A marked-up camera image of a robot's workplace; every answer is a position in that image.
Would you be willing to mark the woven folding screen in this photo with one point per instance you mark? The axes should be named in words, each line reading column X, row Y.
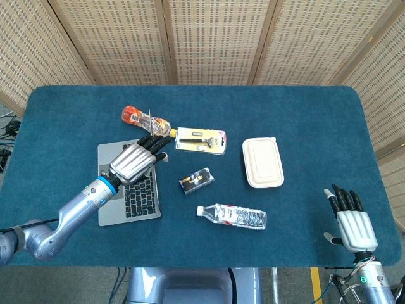
column 202, row 41

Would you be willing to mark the razor in blister pack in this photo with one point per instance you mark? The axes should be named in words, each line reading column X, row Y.
column 201, row 140

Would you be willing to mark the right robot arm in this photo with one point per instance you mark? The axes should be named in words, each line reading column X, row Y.
column 370, row 278

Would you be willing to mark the orange drink bottle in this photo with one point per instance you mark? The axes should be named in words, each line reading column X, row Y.
column 144, row 122

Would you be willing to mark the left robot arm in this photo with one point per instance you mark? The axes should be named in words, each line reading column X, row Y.
column 63, row 218

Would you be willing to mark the silver laptop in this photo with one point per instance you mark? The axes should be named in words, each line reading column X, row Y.
column 136, row 196

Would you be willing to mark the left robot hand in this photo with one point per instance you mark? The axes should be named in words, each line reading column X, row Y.
column 136, row 161

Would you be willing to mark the blue table mat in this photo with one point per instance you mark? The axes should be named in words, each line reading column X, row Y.
column 202, row 104

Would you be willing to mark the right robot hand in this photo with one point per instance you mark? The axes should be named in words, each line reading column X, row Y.
column 354, row 229

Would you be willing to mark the grey robot torso base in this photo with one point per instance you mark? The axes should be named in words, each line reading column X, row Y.
column 193, row 286

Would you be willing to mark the clear water bottle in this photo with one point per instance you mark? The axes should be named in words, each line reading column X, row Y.
column 232, row 216

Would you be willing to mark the beige lidded food container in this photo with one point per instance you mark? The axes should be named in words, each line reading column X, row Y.
column 262, row 163

